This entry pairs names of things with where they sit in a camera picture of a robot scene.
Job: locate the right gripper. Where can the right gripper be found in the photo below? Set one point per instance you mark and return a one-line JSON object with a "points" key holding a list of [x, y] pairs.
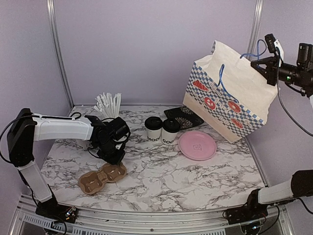
{"points": [[270, 73]]}

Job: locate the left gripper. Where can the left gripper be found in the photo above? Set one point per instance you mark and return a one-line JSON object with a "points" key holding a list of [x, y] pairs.
{"points": [[115, 160]]}

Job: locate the brown cardboard cup carrier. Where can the brown cardboard cup carrier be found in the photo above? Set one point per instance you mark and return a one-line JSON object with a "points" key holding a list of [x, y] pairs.
{"points": [[94, 181]]}

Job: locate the checkered paper bag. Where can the checkered paper bag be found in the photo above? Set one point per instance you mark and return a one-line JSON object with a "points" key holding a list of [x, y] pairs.
{"points": [[228, 94]]}

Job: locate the pink plate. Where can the pink plate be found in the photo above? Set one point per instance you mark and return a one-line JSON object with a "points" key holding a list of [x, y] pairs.
{"points": [[197, 145]]}

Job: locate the white paper cup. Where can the white paper cup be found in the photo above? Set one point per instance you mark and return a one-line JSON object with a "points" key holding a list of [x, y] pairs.
{"points": [[153, 135], [168, 137]]}

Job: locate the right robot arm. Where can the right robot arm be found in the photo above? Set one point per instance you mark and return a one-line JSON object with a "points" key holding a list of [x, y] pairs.
{"points": [[297, 186]]}

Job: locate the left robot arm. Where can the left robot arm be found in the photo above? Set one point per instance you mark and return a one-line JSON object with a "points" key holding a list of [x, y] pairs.
{"points": [[28, 128]]}

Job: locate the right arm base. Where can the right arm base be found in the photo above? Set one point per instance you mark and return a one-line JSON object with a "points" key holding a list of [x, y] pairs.
{"points": [[245, 213]]}

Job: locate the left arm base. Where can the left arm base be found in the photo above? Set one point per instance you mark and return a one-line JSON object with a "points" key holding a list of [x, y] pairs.
{"points": [[52, 209]]}

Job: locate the bundle of white wrapped straws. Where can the bundle of white wrapped straws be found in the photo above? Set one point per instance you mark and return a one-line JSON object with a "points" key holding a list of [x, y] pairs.
{"points": [[108, 105]]}

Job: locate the black patterned square plate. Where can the black patterned square plate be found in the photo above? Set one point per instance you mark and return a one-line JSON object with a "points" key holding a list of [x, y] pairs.
{"points": [[184, 116]]}

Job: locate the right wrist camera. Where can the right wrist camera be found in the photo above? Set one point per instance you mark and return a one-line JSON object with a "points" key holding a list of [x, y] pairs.
{"points": [[274, 46]]}

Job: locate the right aluminium post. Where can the right aluminium post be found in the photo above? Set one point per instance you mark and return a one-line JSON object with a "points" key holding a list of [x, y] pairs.
{"points": [[255, 26]]}

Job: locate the aluminium post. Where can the aluminium post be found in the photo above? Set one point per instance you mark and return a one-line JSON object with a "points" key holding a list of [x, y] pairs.
{"points": [[58, 52], [255, 26]]}

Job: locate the aluminium front rail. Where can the aluminium front rail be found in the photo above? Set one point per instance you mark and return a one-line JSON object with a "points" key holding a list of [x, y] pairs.
{"points": [[105, 222]]}

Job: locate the left aluminium post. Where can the left aluminium post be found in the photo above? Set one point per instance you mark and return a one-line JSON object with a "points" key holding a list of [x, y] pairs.
{"points": [[58, 52]]}

